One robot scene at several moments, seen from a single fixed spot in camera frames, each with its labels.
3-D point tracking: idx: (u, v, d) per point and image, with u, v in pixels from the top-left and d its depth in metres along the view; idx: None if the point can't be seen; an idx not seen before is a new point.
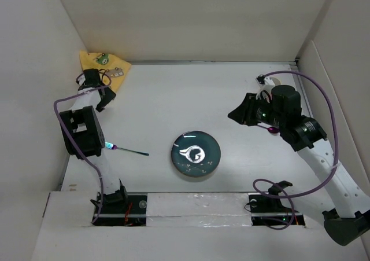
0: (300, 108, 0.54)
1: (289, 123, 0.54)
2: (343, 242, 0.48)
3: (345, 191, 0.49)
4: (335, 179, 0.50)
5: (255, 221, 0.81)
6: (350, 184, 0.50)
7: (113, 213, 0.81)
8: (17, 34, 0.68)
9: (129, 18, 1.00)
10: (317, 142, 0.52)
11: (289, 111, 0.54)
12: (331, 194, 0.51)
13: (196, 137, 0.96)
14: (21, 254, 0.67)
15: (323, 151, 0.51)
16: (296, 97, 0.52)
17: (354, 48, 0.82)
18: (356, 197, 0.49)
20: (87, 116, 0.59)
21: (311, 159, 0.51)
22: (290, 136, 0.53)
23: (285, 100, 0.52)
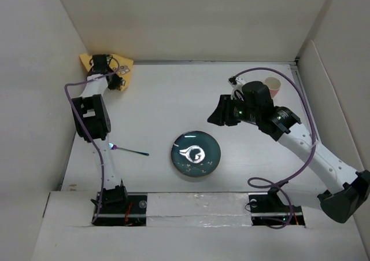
0: (270, 99, 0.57)
1: (265, 115, 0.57)
2: (343, 218, 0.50)
3: (329, 166, 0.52)
4: (318, 157, 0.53)
5: (255, 221, 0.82)
6: (333, 160, 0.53)
7: (113, 213, 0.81)
8: (18, 34, 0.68)
9: (130, 18, 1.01)
10: (292, 127, 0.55)
11: (262, 104, 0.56)
12: (318, 172, 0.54)
13: (196, 137, 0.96)
14: (21, 254, 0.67)
15: (300, 133, 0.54)
16: (265, 89, 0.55)
17: (354, 48, 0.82)
18: (340, 169, 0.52)
20: (97, 104, 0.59)
21: (293, 144, 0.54)
22: (269, 128, 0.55)
23: (255, 95, 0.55)
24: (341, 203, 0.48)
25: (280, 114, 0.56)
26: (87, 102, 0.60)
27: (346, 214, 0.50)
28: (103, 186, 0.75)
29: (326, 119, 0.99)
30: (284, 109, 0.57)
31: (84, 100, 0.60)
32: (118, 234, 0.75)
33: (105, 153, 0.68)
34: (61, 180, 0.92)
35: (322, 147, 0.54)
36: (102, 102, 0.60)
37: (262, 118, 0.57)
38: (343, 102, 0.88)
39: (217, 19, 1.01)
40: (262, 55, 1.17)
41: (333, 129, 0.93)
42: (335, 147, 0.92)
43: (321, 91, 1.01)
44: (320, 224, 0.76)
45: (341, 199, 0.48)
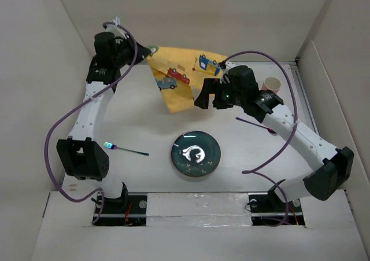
0: (255, 83, 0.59)
1: (250, 98, 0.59)
2: (324, 194, 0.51)
3: (310, 144, 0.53)
4: (299, 135, 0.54)
5: (255, 221, 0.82)
6: (314, 138, 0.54)
7: (113, 213, 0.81)
8: (18, 34, 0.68)
9: (130, 18, 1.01)
10: (275, 107, 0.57)
11: (247, 87, 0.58)
12: (302, 150, 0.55)
13: (196, 137, 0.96)
14: (21, 255, 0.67)
15: (282, 114, 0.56)
16: (248, 73, 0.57)
17: (354, 48, 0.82)
18: (321, 146, 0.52)
20: (90, 153, 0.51)
21: (277, 125, 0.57)
22: (252, 110, 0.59)
23: (240, 78, 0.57)
24: (321, 179, 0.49)
25: (264, 97, 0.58)
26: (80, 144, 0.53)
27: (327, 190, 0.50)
28: (103, 197, 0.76)
29: (326, 119, 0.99)
30: (270, 93, 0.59)
31: (76, 141, 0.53)
32: (118, 234, 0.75)
33: (104, 181, 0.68)
34: (61, 180, 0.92)
35: (304, 125, 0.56)
36: (95, 150, 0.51)
37: (246, 100, 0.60)
38: (343, 102, 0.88)
39: (217, 19, 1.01)
40: (262, 55, 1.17)
41: (333, 129, 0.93)
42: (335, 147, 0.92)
43: (321, 91, 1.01)
44: (320, 224, 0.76)
45: (321, 174, 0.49)
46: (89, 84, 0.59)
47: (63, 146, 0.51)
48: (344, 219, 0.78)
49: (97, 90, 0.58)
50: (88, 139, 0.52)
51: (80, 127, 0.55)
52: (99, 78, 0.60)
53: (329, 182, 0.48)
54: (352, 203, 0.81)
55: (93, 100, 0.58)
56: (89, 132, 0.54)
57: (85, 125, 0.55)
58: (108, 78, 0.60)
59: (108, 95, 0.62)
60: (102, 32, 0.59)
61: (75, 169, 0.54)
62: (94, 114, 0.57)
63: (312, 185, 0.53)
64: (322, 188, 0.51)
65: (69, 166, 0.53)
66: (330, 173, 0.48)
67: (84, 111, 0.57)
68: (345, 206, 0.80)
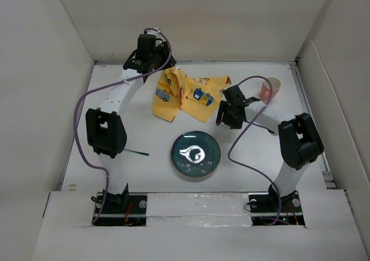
0: (242, 95, 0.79)
1: (238, 104, 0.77)
2: (295, 155, 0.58)
3: (274, 116, 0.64)
4: (266, 112, 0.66)
5: (255, 221, 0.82)
6: (278, 111, 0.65)
7: (113, 213, 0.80)
8: (17, 33, 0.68)
9: (130, 17, 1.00)
10: (254, 102, 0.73)
11: (235, 97, 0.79)
12: (272, 125, 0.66)
13: (196, 137, 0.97)
14: (21, 255, 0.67)
15: (257, 105, 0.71)
16: (235, 88, 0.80)
17: (354, 48, 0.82)
18: (282, 115, 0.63)
20: (113, 124, 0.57)
21: (253, 114, 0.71)
22: (238, 111, 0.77)
23: (229, 91, 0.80)
24: (284, 138, 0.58)
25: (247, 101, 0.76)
26: (105, 116, 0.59)
27: (293, 150, 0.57)
28: (107, 190, 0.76)
29: (326, 119, 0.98)
30: (251, 98, 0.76)
31: (102, 112, 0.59)
32: (118, 234, 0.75)
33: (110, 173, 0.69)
34: (61, 179, 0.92)
35: (272, 107, 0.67)
36: (118, 122, 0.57)
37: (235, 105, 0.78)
38: (343, 102, 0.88)
39: (218, 19, 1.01)
40: (262, 54, 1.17)
41: (333, 130, 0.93)
42: (335, 147, 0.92)
43: (321, 90, 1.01)
44: (320, 224, 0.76)
45: (282, 133, 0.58)
46: (125, 70, 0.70)
47: (91, 112, 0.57)
48: (345, 219, 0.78)
49: (131, 76, 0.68)
50: (113, 113, 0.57)
51: (109, 102, 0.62)
52: (134, 67, 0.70)
53: (289, 139, 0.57)
54: (352, 203, 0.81)
55: (125, 83, 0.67)
56: (117, 106, 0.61)
57: (114, 102, 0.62)
58: (140, 68, 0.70)
59: (139, 85, 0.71)
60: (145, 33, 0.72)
61: (96, 138, 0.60)
62: (123, 95, 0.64)
63: (286, 155, 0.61)
64: (292, 153, 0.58)
65: (91, 134, 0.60)
66: (285, 129, 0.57)
67: (115, 91, 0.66)
68: (345, 206, 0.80)
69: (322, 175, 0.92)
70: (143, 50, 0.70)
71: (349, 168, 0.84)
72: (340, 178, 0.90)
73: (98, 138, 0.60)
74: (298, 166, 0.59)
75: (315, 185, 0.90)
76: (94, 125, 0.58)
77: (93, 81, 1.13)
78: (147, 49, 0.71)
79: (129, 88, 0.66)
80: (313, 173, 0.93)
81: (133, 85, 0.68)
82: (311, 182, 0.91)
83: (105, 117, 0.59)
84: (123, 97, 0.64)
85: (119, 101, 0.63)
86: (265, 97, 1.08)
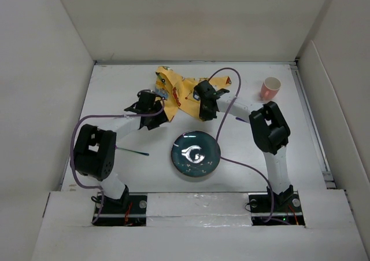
0: (212, 87, 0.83)
1: (210, 97, 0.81)
2: (269, 143, 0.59)
3: (244, 106, 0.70)
4: (237, 103, 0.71)
5: (255, 221, 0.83)
6: (247, 102, 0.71)
7: (113, 214, 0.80)
8: (17, 34, 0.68)
9: (130, 17, 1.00)
10: (222, 95, 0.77)
11: (205, 91, 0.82)
12: (244, 116, 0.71)
13: (196, 137, 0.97)
14: (21, 255, 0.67)
15: (227, 96, 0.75)
16: (205, 83, 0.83)
17: (354, 49, 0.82)
18: (252, 105, 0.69)
20: (106, 139, 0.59)
21: (225, 106, 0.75)
22: (211, 104, 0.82)
23: (199, 87, 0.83)
24: (255, 127, 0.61)
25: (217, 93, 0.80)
26: (99, 135, 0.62)
27: (266, 138, 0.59)
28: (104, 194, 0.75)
29: (326, 120, 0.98)
30: (221, 90, 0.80)
31: (97, 131, 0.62)
32: (119, 233, 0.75)
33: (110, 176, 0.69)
34: (61, 179, 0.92)
35: (241, 98, 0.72)
36: (111, 139, 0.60)
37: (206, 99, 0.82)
38: (342, 102, 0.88)
39: (217, 19, 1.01)
40: (262, 55, 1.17)
41: (333, 130, 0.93)
42: (335, 147, 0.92)
43: (321, 90, 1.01)
44: (320, 224, 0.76)
45: (252, 122, 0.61)
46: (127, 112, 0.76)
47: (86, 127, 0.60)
48: (345, 220, 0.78)
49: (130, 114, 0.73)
50: (109, 131, 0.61)
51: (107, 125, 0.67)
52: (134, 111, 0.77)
53: (259, 128, 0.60)
54: (352, 203, 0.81)
55: (126, 116, 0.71)
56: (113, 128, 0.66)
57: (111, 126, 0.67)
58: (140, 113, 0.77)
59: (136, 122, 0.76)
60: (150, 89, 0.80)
61: (82, 156, 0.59)
62: (121, 124, 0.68)
63: (260, 142, 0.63)
64: (263, 140, 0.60)
65: (78, 152, 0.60)
66: (255, 118, 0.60)
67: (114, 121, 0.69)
68: (345, 206, 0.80)
69: (322, 175, 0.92)
70: (144, 103, 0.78)
71: (348, 168, 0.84)
72: (340, 178, 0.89)
73: (85, 155, 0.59)
74: (273, 150, 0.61)
75: (315, 185, 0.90)
76: (85, 142, 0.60)
77: (93, 81, 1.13)
78: (148, 102, 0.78)
79: (129, 121, 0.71)
80: (314, 173, 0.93)
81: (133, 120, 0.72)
82: (311, 182, 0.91)
83: (99, 136, 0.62)
84: (121, 125, 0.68)
85: (118, 127, 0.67)
86: (265, 97, 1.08)
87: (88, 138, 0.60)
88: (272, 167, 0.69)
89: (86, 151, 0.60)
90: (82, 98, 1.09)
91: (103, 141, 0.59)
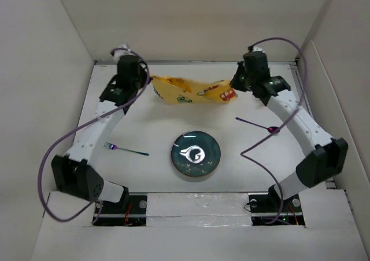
0: (267, 67, 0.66)
1: (260, 81, 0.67)
2: (313, 179, 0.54)
3: (306, 129, 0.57)
4: (297, 119, 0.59)
5: (255, 221, 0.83)
6: (312, 124, 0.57)
7: (114, 213, 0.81)
8: (17, 34, 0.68)
9: (129, 17, 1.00)
10: (282, 92, 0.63)
11: (259, 69, 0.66)
12: (299, 135, 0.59)
13: (196, 136, 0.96)
14: (21, 256, 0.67)
15: (287, 99, 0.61)
16: (261, 57, 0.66)
17: (354, 49, 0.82)
18: (317, 132, 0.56)
20: (82, 178, 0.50)
21: (278, 107, 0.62)
22: (262, 92, 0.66)
23: (254, 59, 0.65)
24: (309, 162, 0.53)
25: (273, 81, 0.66)
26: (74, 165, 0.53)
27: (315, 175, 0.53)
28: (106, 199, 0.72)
29: (326, 119, 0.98)
30: (280, 81, 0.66)
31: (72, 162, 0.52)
32: (118, 233, 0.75)
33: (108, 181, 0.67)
34: None
35: (305, 113, 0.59)
36: (87, 177, 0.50)
37: (257, 81, 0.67)
38: (342, 102, 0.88)
39: (217, 19, 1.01)
40: None
41: (333, 130, 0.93)
42: None
43: (321, 90, 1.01)
44: (319, 224, 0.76)
45: (310, 158, 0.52)
46: (101, 102, 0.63)
47: (56, 161, 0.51)
48: (344, 220, 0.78)
49: (108, 110, 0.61)
50: (82, 165, 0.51)
51: (80, 145, 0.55)
52: (112, 97, 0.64)
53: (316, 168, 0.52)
54: (352, 203, 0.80)
55: (100, 120, 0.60)
56: (87, 152, 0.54)
57: (85, 145, 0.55)
58: (119, 97, 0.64)
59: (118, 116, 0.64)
60: (126, 57, 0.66)
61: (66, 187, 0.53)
62: (99, 132, 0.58)
63: (301, 173, 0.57)
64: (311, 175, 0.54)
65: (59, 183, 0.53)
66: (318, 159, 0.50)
67: (89, 131, 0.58)
68: (345, 206, 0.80)
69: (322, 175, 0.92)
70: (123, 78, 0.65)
71: (348, 168, 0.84)
72: (340, 178, 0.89)
73: (69, 186, 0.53)
74: (310, 184, 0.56)
75: None
76: (61, 175, 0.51)
77: (93, 81, 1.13)
78: (127, 77, 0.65)
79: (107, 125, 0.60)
80: None
81: (111, 120, 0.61)
82: None
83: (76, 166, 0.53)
84: (95, 138, 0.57)
85: (92, 143, 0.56)
86: None
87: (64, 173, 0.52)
88: None
89: (67, 180, 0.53)
90: (82, 98, 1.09)
91: (79, 179, 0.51)
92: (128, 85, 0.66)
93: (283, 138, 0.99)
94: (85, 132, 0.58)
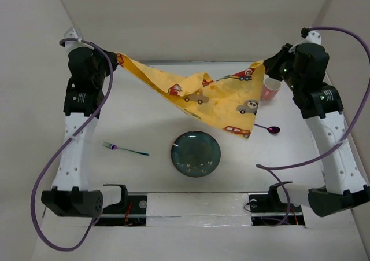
0: (324, 73, 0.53)
1: (307, 89, 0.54)
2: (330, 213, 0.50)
3: (342, 169, 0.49)
4: (336, 154, 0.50)
5: (255, 221, 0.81)
6: (351, 164, 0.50)
7: (114, 214, 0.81)
8: (17, 34, 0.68)
9: (130, 17, 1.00)
10: (329, 113, 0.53)
11: (312, 73, 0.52)
12: (328, 166, 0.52)
13: (196, 137, 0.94)
14: (21, 255, 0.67)
15: (333, 125, 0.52)
16: (322, 58, 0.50)
17: (354, 49, 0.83)
18: (352, 176, 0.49)
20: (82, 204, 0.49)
21: (319, 128, 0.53)
22: (306, 103, 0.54)
23: (310, 61, 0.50)
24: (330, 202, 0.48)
25: (324, 94, 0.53)
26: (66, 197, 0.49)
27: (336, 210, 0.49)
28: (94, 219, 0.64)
29: None
30: (331, 94, 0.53)
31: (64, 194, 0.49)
32: (118, 233, 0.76)
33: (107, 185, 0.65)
34: None
35: (347, 150, 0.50)
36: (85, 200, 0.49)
37: (303, 89, 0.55)
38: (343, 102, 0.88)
39: (217, 19, 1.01)
40: (262, 55, 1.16)
41: None
42: None
43: None
44: (320, 224, 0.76)
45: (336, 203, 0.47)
46: (68, 117, 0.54)
47: (47, 198, 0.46)
48: (344, 219, 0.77)
49: (79, 125, 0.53)
50: (77, 194, 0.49)
51: (63, 173, 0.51)
52: (78, 106, 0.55)
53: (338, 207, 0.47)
54: None
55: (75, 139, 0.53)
56: (74, 179, 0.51)
57: (70, 172, 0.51)
58: (87, 106, 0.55)
59: (92, 125, 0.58)
60: (74, 51, 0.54)
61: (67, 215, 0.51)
62: (78, 153, 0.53)
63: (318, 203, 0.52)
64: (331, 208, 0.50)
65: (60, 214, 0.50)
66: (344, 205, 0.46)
67: (66, 153, 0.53)
68: (345, 207, 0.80)
69: (322, 175, 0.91)
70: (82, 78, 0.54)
71: None
72: None
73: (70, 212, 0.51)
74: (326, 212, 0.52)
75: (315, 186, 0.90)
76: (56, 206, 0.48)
77: None
78: (87, 76, 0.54)
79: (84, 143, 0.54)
80: (314, 173, 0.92)
81: (85, 133, 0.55)
82: (311, 183, 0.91)
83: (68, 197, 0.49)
84: (79, 161, 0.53)
85: (77, 167, 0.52)
86: (265, 98, 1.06)
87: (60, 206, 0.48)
88: None
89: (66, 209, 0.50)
90: None
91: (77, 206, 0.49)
92: (90, 85, 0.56)
93: (283, 138, 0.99)
94: (62, 155, 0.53)
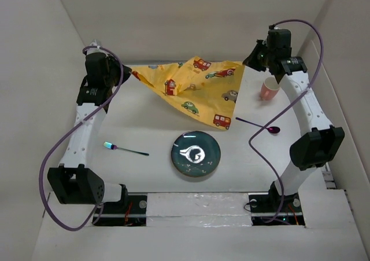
0: (289, 47, 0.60)
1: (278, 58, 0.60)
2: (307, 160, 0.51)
3: (309, 111, 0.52)
4: (303, 100, 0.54)
5: (255, 221, 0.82)
6: (316, 107, 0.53)
7: (114, 213, 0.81)
8: (17, 34, 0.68)
9: (129, 17, 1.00)
10: (296, 72, 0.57)
11: (280, 46, 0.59)
12: (299, 115, 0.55)
13: (196, 137, 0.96)
14: (22, 255, 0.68)
15: (299, 80, 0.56)
16: (286, 33, 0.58)
17: (354, 50, 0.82)
18: (318, 117, 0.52)
20: (84, 183, 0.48)
21: (289, 87, 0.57)
22: (276, 68, 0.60)
23: (276, 35, 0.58)
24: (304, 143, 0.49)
25: (291, 61, 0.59)
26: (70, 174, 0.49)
27: (311, 156, 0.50)
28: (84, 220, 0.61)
29: None
30: (299, 60, 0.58)
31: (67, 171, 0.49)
32: (119, 233, 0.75)
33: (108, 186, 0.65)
34: None
35: (313, 96, 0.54)
36: (88, 180, 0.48)
37: (275, 58, 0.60)
38: (343, 102, 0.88)
39: (217, 19, 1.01)
40: None
41: None
42: None
43: (320, 90, 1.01)
44: (319, 224, 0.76)
45: (306, 142, 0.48)
46: (80, 106, 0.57)
47: (54, 173, 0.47)
48: (344, 219, 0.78)
49: (89, 112, 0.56)
50: (81, 172, 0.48)
51: (71, 152, 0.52)
52: (90, 99, 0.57)
53: (311, 149, 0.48)
54: (352, 203, 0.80)
55: (85, 123, 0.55)
56: (81, 157, 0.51)
57: (77, 151, 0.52)
58: (98, 98, 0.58)
59: (100, 116, 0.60)
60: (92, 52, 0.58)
61: (69, 197, 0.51)
62: (87, 137, 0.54)
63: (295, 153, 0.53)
64: (307, 156, 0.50)
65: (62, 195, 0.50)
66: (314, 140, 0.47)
67: (74, 136, 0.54)
68: (344, 206, 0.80)
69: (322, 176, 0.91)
70: (95, 75, 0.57)
71: (348, 168, 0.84)
72: (340, 178, 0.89)
73: (73, 194, 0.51)
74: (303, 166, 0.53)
75: (315, 186, 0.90)
76: (62, 186, 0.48)
77: None
78: (100, 74, 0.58)
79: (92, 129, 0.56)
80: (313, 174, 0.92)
81: (95, 121, 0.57)
82: (311, 183, 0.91)
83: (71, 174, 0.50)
84: (86, 142, 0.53)
85: (84, 148, 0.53)
86: (265, 98, 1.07)
87: (63, 183, 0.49)
88: (288, 172, 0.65)
89: (69, 190, 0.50)
90: None
91: (80, 184, 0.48)
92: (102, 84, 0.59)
93: (283, 138, 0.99)
94: (72, 138, 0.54)
